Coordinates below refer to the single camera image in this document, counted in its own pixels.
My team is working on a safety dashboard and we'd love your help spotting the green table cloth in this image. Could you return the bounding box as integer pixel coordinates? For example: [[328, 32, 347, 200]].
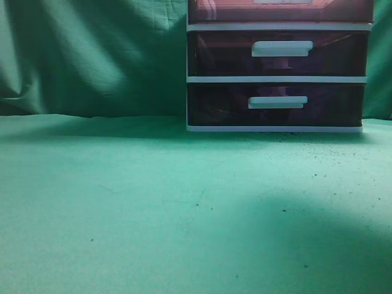
[[1, 115, 391, 293]]

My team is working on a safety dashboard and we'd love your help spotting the white drawer cabinet frame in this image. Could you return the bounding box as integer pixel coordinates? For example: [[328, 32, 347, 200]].
[[186, 6, 373, 133]]

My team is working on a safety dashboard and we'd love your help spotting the top purple drawer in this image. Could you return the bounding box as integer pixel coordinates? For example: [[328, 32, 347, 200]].
[[187, 0, 375, 23]]

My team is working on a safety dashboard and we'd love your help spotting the purple drawer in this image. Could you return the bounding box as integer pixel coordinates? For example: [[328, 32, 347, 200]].
[[187, 0, 375, 23], [187, 83, 365, 127], [187, 31, 370, 77]]

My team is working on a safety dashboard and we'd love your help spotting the middle purple drawer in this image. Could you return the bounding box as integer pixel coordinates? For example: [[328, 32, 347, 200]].
[[187, 31, 370, 77]]

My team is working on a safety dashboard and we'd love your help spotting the green backdrop cloth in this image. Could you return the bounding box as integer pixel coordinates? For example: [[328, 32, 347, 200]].
[[0, 0, 392, 119]]

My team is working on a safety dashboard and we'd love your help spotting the bottom purple drawer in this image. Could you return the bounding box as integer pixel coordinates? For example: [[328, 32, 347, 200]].
[[187, 83, 365, 127]]

